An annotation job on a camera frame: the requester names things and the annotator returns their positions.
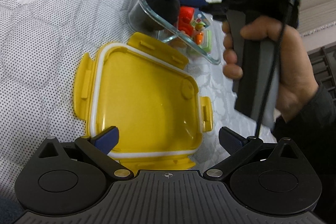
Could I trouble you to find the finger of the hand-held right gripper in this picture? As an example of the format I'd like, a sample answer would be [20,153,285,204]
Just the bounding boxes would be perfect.
[181,0,229,22]

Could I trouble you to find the person's right hand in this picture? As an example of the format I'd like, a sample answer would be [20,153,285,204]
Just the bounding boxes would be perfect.
[222,16,320,123]

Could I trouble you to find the yellow plastic container lid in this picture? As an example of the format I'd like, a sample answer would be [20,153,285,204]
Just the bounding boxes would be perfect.
[73,32,213,170]

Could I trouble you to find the red toy block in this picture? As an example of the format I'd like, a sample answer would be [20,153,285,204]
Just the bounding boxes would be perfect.
[178,6,197,36]

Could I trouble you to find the small colourful toy packet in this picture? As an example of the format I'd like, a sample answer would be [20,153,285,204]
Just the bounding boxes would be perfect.
[192,10,213,31]

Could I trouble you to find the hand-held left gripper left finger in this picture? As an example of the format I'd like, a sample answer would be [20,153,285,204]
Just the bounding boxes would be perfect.
[39,126,134,180]

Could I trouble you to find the white quilted mattress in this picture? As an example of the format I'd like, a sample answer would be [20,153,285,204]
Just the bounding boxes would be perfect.
[0,0,279,188]

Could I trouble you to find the dark window with grille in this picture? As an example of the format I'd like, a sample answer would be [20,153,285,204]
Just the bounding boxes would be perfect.
[308,46,336,100]

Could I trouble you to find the clear glass container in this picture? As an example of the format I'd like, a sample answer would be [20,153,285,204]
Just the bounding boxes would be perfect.
[128,0,222,66]

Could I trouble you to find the person's right forearm dark sleeve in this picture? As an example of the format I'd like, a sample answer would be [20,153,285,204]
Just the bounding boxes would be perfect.
[272,84,336,155]

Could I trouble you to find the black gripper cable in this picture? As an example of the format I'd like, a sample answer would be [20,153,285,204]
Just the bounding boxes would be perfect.
[254,0,289,138]

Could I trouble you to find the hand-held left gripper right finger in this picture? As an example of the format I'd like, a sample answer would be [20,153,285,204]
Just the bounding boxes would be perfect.
[203,127,301,180]

